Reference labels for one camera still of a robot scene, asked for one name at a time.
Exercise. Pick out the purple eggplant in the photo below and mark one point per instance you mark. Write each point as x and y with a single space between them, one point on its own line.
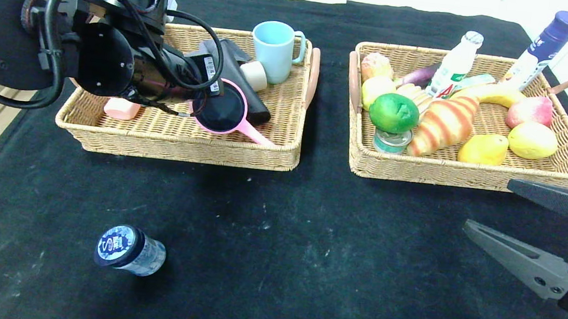
417 77

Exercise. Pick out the white milk bottle green label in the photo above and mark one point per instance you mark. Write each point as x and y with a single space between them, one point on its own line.
454 65

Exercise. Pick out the pink lotion bottle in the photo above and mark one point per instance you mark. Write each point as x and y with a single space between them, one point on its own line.
122 109

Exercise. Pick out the yellow-green apple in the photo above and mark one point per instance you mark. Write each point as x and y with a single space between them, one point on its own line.
374 87

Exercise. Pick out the pink saucepan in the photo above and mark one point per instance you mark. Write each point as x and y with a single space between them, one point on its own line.
226 112

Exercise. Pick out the red peach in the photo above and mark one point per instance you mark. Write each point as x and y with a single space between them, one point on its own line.
528 111

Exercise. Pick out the green snack pack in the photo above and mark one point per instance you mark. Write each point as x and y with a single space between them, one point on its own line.
476 82

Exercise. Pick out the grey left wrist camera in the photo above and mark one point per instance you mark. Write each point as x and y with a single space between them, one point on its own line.
172 0

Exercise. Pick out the black glasses case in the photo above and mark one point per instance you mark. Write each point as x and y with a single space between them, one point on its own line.
255 107

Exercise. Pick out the yellow lemon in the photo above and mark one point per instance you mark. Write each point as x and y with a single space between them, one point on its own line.
530 140

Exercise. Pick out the tin can with green label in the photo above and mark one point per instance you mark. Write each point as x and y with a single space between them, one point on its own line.
392 143

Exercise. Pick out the green lime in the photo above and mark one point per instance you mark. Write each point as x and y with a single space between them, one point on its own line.
394 113

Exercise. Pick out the light blue mug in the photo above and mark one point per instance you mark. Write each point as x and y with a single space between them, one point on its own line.
276 49

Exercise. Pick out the yellow banana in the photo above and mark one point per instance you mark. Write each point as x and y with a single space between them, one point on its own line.
498 94

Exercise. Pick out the long striped bread loaf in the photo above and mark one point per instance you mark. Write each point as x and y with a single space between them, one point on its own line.
418 95

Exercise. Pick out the white bottle with blue cap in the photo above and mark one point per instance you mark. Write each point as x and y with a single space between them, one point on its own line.
542 48

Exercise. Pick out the wicker basket with household items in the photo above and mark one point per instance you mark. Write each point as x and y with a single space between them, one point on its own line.
275 138

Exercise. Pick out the pink bumpy fruit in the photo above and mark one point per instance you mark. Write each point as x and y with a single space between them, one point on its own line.
375 65

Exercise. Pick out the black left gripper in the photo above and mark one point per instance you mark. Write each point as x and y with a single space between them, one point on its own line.
210 75

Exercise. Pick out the small cream cup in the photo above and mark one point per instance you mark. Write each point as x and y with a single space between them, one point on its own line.
255 75

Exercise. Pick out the wicker basket with food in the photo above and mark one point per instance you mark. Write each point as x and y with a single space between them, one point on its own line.
470 175

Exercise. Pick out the striped croissant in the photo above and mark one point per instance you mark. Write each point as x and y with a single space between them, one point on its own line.
443 125

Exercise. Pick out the yellow pear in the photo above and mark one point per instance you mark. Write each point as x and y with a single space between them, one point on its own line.
483 150

